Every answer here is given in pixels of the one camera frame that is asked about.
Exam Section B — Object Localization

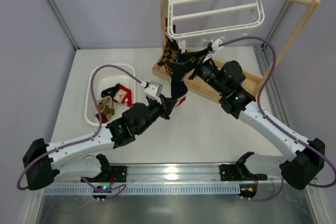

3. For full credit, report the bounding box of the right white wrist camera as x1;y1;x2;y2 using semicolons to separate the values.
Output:
203;38;223;63

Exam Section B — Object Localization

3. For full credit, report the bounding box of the brown argyle sock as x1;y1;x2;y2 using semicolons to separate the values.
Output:
157;33;180;77

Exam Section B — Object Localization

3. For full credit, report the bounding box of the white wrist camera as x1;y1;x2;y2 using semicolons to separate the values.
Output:
143;81;163;104
203;38;223;63

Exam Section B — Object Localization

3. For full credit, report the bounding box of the white plastic clip hanger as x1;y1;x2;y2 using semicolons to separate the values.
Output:
161;0;265;44

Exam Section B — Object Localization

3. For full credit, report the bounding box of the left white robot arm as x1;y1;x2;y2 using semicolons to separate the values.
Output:
19;95;177;190

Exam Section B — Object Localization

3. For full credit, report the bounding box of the slotted grey cable duct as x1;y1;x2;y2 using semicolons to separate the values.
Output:
44;184;240;196

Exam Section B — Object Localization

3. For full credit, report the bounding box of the navy blue sock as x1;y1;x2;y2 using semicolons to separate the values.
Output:
101;83;122;104

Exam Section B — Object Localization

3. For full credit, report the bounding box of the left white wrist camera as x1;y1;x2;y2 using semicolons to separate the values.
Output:
143;81;163;104

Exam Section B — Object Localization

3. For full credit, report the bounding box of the wooden rack with tray base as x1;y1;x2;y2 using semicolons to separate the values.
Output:
152;0;324;104

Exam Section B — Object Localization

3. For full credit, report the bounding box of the aluminium mounting rail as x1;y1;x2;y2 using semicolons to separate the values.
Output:
52;161;287;183

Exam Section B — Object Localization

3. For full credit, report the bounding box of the white perforated plastic basket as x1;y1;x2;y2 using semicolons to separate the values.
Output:
84;67;137;126

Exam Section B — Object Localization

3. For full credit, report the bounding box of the navy sock beige red toe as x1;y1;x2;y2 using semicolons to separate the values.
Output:
170;50;188;107

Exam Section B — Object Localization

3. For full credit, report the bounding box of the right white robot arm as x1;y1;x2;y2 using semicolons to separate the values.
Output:
167;49;325;190

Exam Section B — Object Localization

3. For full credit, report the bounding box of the beige striped green sock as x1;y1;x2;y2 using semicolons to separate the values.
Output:
97;96;115;123

